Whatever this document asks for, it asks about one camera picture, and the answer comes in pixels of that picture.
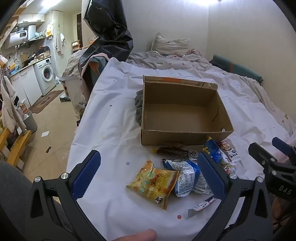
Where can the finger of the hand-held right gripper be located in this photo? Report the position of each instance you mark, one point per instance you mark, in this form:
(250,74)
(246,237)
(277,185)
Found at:
(281,146)
(259,154)

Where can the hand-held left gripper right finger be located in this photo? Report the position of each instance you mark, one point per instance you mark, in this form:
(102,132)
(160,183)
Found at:
(211,176)

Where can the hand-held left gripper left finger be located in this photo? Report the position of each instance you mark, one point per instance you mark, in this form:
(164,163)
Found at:
(85,176)

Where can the white snack packet black scribbles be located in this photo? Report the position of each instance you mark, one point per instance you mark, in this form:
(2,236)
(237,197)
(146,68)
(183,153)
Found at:
(227,167)

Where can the blue gold snack packet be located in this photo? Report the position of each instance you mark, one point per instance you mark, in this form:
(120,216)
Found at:
(214,150)

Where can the blue white snack packet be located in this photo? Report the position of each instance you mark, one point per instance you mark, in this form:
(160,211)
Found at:
(182,176)

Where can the white rice cracker packet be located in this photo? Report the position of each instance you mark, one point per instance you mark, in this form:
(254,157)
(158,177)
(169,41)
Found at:
(201,206)

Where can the orange snack packet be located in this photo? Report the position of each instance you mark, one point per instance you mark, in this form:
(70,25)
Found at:
(152,185)

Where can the brown cardboard box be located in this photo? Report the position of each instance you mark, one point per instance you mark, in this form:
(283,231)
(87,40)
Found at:
(180,115)

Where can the person's left hand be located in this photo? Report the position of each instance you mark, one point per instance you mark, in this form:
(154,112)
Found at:
(136,236)

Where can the small round white snack packet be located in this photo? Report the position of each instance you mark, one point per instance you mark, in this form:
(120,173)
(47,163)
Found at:
(193,154)

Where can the white snack packet red label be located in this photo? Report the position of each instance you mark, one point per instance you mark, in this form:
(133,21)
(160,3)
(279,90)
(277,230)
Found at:
(229,148)

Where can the dark brown snack bar packet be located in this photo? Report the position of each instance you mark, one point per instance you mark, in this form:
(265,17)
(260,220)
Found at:
(171,151)

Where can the white bed sheet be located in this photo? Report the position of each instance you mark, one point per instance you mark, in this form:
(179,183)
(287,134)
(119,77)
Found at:
(111,129)

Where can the white paper scrap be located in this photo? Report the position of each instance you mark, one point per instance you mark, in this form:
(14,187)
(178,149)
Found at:
(45,133)

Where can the person's grey trouser leg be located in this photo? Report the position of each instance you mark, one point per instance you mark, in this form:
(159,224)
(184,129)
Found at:
(13,197)

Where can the yellow wooden rack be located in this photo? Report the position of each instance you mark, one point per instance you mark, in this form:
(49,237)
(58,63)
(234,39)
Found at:
(16,148)

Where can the grey trash bin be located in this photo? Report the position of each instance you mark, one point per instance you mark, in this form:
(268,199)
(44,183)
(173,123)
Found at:
(31,122)

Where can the brown door mat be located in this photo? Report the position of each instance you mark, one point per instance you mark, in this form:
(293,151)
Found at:
(46,100)

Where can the teal blanket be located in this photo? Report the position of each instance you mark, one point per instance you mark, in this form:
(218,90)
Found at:
(238,68)

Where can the grey cloth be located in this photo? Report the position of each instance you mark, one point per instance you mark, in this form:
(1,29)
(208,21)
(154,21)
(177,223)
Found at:
(138,104)

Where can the white hanging garment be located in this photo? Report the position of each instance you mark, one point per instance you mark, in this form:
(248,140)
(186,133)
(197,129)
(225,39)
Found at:
(9,106)

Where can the white kitchen cabinet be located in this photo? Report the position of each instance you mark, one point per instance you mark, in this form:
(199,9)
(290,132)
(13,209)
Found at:
(25,85)

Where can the white washing machine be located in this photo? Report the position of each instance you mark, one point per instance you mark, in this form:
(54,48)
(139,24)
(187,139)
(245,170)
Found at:
(46,74)

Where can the teal orange cloth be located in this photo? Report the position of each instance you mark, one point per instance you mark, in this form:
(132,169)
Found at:
(96,67)

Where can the grey floral quilt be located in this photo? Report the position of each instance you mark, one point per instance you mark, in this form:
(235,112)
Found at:
(161,60)

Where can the white hanging towel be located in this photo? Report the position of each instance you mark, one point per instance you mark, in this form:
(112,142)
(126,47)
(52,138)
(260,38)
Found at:
(59,44)

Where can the floral pillow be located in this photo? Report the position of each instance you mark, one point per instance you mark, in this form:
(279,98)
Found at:
(168,45)

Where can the black plastic bag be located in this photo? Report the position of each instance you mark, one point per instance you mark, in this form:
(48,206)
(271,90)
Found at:
(108,30)

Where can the white water heater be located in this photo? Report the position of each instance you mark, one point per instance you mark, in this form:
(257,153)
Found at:
(20,34)

